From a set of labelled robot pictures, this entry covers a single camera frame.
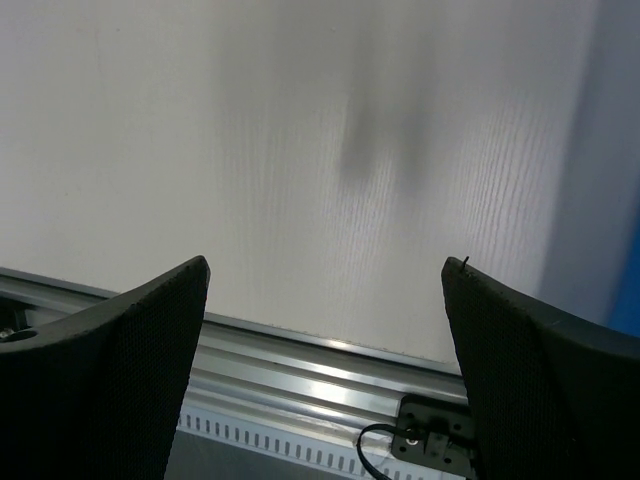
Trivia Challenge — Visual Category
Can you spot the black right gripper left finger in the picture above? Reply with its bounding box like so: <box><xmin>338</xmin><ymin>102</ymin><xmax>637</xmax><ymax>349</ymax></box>
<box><xmin>1</xmin><ymin>256</ymin><xmax>210</xmax><ymax>479</ymax></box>

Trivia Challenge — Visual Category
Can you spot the white slotted cable duct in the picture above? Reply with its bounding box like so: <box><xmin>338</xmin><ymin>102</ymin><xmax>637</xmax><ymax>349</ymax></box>
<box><xmin>172</xmin><ymin>412</ymin><xmax>479</xmax><ymax>480</ymax></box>

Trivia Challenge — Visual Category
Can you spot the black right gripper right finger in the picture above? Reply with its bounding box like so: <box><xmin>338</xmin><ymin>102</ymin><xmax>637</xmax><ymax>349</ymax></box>
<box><xmin>441</xmin><ymin>257</ymin><xmax>639</xmax><ymax>479</ymax></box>

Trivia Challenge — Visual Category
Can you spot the black cable at base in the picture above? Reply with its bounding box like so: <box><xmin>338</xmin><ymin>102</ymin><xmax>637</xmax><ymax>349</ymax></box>
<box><xmin>357</xmin><ymin>423</ymin><xmax>401</xmax><ymax>480</ymax></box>

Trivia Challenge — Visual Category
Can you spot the aluminium mounting rail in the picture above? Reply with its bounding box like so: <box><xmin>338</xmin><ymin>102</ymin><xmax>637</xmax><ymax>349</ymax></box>
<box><xmin>1</xmin><ymin>270</ymin><xmax>467</xmax><ymax>441</ymax></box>

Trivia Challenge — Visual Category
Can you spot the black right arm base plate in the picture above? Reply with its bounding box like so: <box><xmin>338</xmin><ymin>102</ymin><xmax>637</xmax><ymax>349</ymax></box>
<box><xmin>391</xmin><ymin>394</ymin><xmax>477</xmax><ymax>468</ymax></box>

